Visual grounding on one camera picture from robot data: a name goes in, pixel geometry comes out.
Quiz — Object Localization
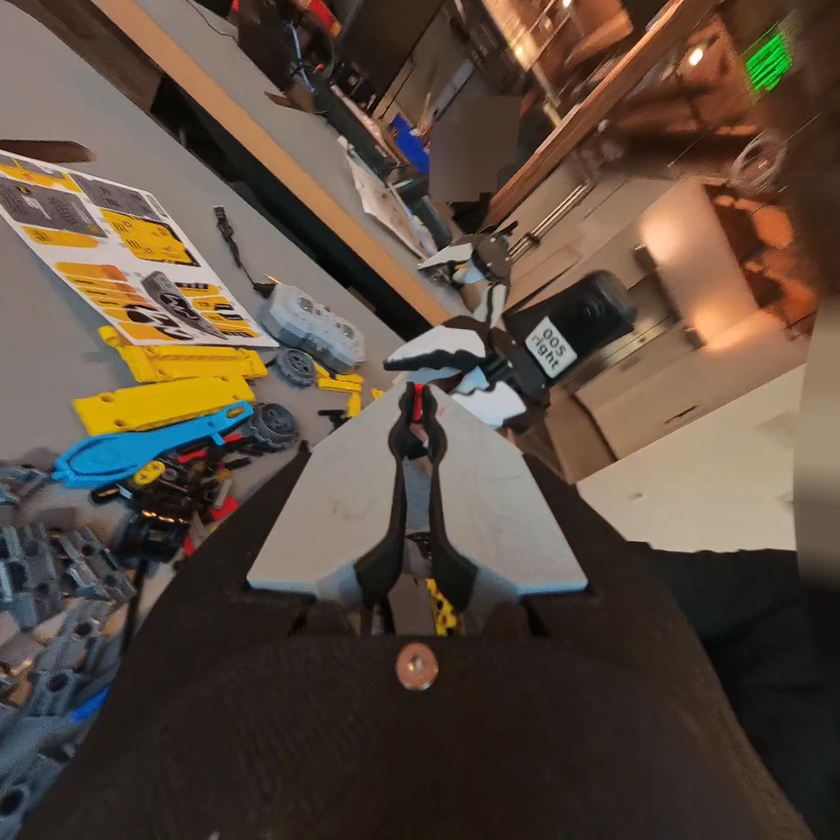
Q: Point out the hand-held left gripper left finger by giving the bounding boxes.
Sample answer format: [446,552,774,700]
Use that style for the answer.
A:
[248,384,416,605]

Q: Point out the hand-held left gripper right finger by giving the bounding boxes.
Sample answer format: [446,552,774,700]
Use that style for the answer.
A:
[423,386,589,611]

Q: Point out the printed paper sheet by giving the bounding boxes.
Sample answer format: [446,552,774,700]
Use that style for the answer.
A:
[346,156,434,258]

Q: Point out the long blue brick piece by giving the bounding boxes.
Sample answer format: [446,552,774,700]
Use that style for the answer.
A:
[51,402,256,490]

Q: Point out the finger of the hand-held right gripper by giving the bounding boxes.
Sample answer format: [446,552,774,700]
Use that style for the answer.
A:
[449,377,529,429]
[384,320,492,388]

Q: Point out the grey brick battery box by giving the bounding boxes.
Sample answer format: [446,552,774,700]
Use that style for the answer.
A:
[258,284,366,373]

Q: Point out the pile of loose brick pieces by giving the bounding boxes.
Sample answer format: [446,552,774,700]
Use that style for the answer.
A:
[0,367,368,828]

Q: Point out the spare grey black gripper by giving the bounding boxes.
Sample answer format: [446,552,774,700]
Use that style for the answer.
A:
[419,233,513,324]

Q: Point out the green exit sign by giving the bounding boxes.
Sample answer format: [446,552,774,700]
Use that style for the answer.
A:
[743,25,796,94]

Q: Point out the blue box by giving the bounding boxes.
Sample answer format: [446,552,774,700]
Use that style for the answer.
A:
[388,113,431,166]

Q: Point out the long yellow brick panel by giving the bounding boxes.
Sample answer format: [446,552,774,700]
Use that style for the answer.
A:
[72,377,256,437]
[98,326,269,383]

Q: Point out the black battery box cable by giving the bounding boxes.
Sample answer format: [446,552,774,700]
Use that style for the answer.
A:
[211,205,277,299]

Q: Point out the yellow grey brick vehicle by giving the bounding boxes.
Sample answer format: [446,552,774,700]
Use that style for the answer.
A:
[387,532,468,637]

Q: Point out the wooden roof beam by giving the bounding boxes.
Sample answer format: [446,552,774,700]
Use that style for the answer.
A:
[486,0,716,224]

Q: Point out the yellow printed sheet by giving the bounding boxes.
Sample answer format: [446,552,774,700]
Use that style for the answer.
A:
[0,150,280,347]

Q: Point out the white cable coil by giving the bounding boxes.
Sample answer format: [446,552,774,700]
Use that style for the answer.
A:
[730,130,788,193]

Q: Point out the small dark grey wheel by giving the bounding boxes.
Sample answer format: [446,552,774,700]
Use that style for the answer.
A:
[274,348,317,389]
[248,402,299,452]

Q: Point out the long wood-edged table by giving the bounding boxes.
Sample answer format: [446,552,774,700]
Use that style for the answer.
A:
[92,0,460,326]

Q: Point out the grey desk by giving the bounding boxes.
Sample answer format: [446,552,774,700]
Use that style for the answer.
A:
[0,0,473,840]

